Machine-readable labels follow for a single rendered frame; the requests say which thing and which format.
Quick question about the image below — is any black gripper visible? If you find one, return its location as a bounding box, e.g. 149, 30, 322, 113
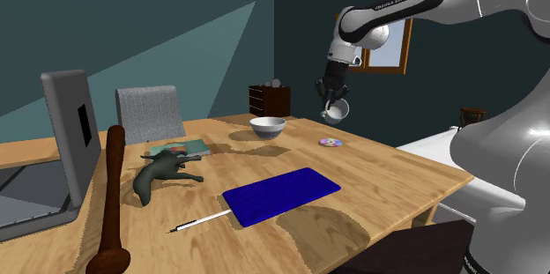
315, 61, 351, 107

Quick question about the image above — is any white mug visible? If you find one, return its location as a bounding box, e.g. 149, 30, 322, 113
319, 97, 351, 126

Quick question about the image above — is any rainbow compact disc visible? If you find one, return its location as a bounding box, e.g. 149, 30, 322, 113
318, 137, 344, 149

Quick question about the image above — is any dark wooden chest of drawers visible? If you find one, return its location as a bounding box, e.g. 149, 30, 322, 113
249, 78, 292, 119

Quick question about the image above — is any wooden framed window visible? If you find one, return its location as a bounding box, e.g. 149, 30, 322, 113
336, 12, 414, 76

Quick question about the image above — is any white bowl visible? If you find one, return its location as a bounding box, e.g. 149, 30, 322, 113
249, 116, 287, 140

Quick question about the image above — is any light wooden table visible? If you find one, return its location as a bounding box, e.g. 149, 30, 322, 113
0, 113, 474, 274

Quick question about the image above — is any blue flat tablet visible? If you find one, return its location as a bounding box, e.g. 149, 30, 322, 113
221, 167, 342, 228

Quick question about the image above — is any white bed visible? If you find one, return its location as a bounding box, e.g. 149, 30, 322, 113
395, 125, 527, 228

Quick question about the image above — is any dark round side table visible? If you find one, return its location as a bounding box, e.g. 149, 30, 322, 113
458, 107, 488, 130

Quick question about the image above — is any teal book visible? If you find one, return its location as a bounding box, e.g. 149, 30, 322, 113
149, 138, 212, 159

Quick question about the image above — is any white and black pen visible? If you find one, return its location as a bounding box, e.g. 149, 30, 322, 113
166, 209, 234, 234

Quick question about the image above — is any grey fabric chair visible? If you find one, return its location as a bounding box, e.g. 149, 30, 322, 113
115, 85, 187, 145

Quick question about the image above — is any grey animal figure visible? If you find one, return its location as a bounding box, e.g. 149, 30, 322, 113
131, 149, 205, 207

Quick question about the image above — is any brown wooden baseball bat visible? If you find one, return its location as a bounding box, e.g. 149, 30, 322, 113
85, 124, 131, 274

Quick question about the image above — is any grey open laptop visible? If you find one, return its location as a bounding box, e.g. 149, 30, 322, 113
0, 70, 103, 243

